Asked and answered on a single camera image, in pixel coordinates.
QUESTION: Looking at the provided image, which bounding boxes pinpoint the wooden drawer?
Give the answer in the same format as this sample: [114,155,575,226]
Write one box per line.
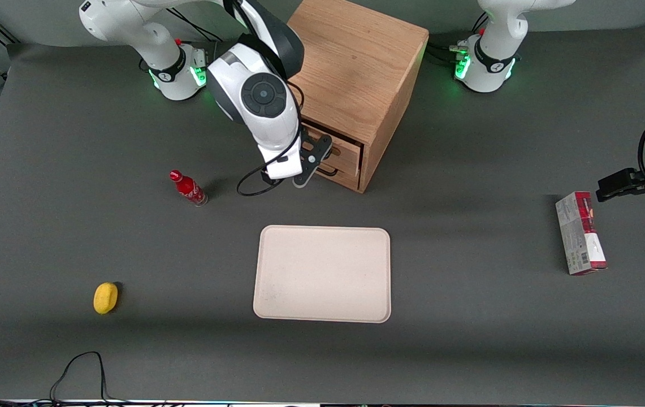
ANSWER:
[322,158,363,192]
[301,120,364,170]

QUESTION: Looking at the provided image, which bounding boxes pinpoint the wooden drawer cabinet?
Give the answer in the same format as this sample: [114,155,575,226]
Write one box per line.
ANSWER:
[287,0,430,194]

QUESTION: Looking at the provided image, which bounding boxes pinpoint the red plaid cardboard box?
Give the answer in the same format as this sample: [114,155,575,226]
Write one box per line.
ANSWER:
[555,191,608,276]

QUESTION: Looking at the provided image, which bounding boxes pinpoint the cream rectangular tray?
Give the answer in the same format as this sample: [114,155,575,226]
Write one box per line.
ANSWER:
[253,225,392,324]

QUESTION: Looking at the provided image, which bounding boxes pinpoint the red soda bottle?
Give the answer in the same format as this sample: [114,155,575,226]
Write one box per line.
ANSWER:
[169,170,209,207]

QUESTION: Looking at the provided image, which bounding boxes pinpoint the yellow lemon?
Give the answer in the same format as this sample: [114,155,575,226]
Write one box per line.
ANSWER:
[93,282,120,315]

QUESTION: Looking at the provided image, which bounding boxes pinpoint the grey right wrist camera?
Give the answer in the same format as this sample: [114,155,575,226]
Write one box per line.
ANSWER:
[257,141,304,180]

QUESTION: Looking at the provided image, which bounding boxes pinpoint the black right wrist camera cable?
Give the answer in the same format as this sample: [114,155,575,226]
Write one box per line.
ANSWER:
[236,85,307,197]

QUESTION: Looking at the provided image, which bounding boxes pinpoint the black left arm base cables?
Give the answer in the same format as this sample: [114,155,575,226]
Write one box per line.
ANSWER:
[425,11,488,67]

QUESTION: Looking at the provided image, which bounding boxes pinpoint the black right arm base cable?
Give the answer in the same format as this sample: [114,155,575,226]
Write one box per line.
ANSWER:
[165,5,224,45]

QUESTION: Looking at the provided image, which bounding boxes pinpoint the black cable on table edge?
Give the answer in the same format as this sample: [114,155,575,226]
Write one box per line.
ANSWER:
[0,350,131,407]

